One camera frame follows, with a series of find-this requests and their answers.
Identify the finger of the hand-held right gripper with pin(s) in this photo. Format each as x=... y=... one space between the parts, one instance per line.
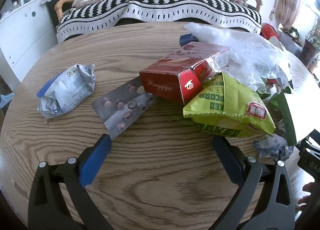
x=311 y=147

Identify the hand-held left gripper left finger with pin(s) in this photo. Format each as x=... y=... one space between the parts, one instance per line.
x=96 y=160

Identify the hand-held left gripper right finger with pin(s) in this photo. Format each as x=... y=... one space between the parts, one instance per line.
x=225 y=155

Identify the silver pill blister pack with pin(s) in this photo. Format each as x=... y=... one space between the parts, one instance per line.
x=120 y=106

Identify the person's right hand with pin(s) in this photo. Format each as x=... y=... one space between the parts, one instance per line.
x=310 y=190

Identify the green white paper box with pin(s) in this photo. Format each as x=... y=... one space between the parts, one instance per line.
x=295 y=112

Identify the crumpled grey paper wad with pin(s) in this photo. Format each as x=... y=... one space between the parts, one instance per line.
x=272 y=146

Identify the yellow-green popcorn packet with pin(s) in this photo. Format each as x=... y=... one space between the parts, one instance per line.
x=225 y=110

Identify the crumpled blue white wrapper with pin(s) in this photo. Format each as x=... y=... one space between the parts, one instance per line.
x=67 y=90

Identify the red cigarette box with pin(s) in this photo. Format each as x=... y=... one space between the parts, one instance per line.
x=172 y=75

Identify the green potted plant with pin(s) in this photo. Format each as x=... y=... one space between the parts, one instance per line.
x=311 y=45

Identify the clear plastic bag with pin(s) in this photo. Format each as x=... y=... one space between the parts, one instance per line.
x=240 y=47

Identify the crumpled dark blue wrapper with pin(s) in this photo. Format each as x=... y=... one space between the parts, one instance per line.
x=187 y=39

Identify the red plastic bag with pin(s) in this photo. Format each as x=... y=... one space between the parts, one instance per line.
x=268 y=31

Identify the white cabinet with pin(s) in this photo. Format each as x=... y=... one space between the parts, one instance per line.
x=22 y=35

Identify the black white striped blanket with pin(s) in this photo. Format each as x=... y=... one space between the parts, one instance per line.
x=160 y=2

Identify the wooden frame sofa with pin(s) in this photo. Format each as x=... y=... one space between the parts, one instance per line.
x=61 y=4

